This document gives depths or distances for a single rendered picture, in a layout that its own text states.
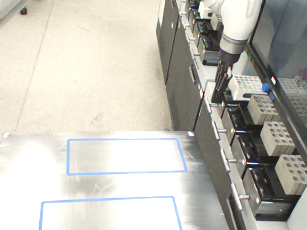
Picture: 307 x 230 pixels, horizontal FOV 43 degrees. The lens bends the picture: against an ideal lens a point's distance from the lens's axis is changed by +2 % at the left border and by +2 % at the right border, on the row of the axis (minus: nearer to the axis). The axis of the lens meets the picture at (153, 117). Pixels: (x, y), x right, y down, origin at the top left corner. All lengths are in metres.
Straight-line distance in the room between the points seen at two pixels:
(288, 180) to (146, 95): 1.80
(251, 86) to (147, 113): 1.26
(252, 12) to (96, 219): 0.80
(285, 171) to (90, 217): 0.57
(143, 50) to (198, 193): 2.40
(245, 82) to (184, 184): 0.57
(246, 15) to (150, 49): 2.15
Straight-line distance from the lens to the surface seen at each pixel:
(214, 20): 1.98
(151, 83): 2.96
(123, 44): 3.43
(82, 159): 1.13
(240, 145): 1.31
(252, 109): 1.42
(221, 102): 1.51
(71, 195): 1.05
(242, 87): 1.49
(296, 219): 1.18
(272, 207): 1.19
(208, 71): 1.79
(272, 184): 1.18
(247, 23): 1.33
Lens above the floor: 1.63
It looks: 38 degrees down
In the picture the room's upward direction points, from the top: 10 degrees clockwise
